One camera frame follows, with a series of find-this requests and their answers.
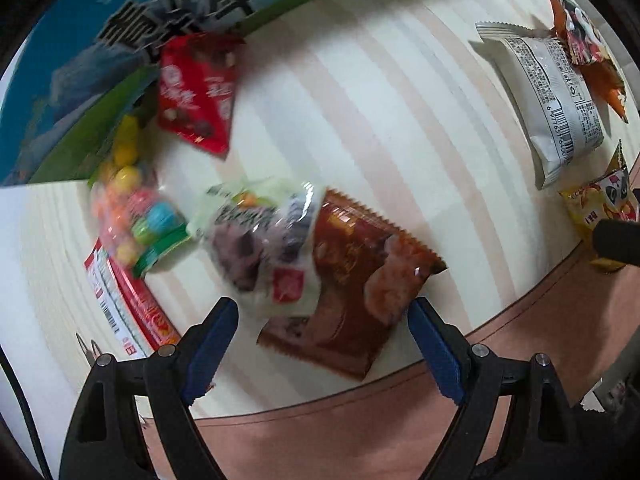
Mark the yellow panda snack bag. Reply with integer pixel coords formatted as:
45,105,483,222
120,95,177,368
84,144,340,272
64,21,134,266
559,142,639,273

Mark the red white packet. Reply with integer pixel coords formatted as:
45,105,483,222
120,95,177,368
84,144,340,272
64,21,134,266
85,240,181,359

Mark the grey white snack packet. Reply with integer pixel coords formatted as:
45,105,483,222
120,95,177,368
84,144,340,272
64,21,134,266
475,22,604,188

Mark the orange panda snack bag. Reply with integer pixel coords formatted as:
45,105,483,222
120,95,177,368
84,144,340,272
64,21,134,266
550,0,628,122

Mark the colourful candy ball bag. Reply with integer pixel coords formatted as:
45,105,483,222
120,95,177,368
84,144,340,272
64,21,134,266
90,113,189,278

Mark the brown snack bag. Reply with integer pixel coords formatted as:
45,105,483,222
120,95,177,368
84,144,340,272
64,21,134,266
257,188,447,382

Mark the white green snack packet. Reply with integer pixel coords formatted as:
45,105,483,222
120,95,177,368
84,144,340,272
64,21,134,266
188,177,326,318

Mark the small red chocolate packet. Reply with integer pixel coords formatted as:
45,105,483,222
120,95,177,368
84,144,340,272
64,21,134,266
156,32,244,157

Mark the striped cat table mat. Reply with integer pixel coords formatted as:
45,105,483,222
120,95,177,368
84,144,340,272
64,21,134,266
1,0,639,479

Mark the cardboard snack box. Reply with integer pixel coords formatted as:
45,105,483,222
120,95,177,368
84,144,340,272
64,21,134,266
1,0,308,185

